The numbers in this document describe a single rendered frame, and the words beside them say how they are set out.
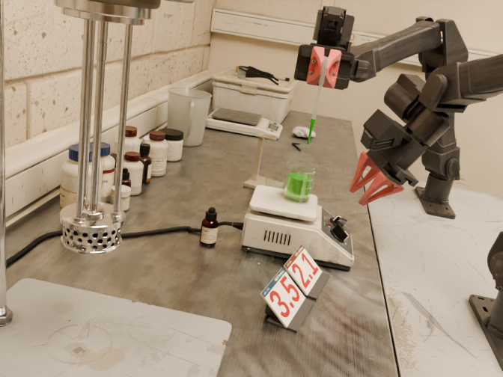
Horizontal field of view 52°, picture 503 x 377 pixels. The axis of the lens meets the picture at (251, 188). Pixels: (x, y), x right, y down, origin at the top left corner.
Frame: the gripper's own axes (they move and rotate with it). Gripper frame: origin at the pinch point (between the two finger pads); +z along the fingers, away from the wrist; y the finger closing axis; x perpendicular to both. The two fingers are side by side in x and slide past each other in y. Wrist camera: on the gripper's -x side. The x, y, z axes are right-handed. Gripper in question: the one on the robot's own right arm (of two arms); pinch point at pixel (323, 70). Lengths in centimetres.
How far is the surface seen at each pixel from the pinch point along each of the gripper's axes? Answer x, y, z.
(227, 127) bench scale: 30, -26, -78
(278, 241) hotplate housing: 29.2, -2.1, 7.7
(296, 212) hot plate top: 23.7, 0.0, 6.6
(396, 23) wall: -12, 28, -142
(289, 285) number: 29.9, 0.9, 20.7
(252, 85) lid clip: 19, -23, -103
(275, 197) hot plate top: 23.7, -4.0, 1.1
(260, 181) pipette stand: 31.5, -9.3, -30.8
